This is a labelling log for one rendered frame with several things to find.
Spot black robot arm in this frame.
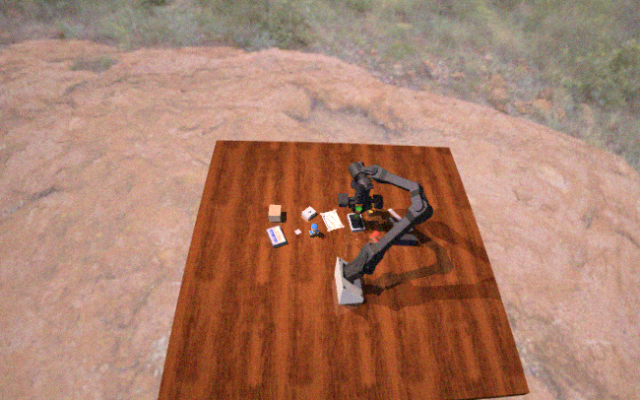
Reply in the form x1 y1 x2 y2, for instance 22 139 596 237
343 161 433 284

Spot peach paper card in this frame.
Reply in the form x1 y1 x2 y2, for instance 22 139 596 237
319 209 344 232

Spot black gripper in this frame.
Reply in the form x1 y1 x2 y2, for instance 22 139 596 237
338 190 384 214

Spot pale pink flat bar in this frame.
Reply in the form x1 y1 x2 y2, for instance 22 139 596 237
389 208 402 222

